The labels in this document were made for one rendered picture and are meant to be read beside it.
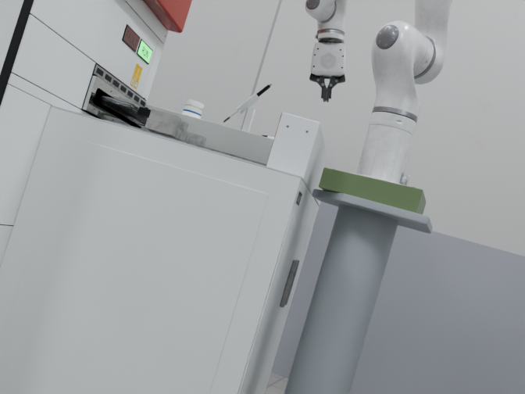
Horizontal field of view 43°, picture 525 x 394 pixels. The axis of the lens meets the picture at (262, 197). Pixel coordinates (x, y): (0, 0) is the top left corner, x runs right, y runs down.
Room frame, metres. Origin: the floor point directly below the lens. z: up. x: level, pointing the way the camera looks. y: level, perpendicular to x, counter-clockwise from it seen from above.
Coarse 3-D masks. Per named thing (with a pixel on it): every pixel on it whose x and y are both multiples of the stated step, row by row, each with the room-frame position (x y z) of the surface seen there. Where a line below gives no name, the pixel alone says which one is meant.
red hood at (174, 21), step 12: (144, 0) 1.91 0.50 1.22; (156, 0) 1.89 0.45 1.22; (168, 0) 1.96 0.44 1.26; (180, 0) 2.06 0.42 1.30; (192, 0) 2.17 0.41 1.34; (156, 12) 2.00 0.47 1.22; (168, 12) 1.99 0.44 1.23; (180, 12) 2.10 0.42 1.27; (168, 24) 2.10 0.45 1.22; (180, 24) 2.13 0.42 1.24
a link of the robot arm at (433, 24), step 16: (416, 0) 1.72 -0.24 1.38; (432, 0) 1.69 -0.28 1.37; (448, 0) 1.69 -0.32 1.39; (416, 16) 1.76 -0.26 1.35; (432, 16) 1.71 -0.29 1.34; (448, 16) 1.71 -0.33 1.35; (432, 32) 1.74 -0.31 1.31; (432, 64) 1.72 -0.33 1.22; (416, 80) 1.76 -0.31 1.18; (432, 80) 1.77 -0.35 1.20
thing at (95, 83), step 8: (96, 80) 1.74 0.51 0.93; (88, 88) 1.74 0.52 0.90; (96, 88) 1.76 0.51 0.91; (104, 88) 1.81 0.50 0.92; (112, 88) 1.86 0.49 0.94; (88, 96) 1.74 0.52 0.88; (112, 96) 1.88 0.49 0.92; (120, 96) 1.93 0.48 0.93; (88, 104) 1.74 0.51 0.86; (136, 104) 2.07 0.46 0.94; (88, 112) 1.77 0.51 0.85; (96, 112) 1.80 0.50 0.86; (104, 112) 1.85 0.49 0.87; (120, 120) 1.98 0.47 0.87
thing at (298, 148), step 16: (288, 128) 1.55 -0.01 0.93; (304, 128) 1.55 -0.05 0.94; (320, 128) 1.60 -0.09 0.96; (288, 144) 1.55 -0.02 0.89; (304, 144) 1.55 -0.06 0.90; (320, 144) 1.73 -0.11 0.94; (272, 160) 1.56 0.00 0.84; (288, 160) 1.55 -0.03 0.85; (304, 160) 1.55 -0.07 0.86; (320, 160) 1.89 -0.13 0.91; (304, 176) 1.55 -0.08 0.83; (320, 176) 2.06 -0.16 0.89
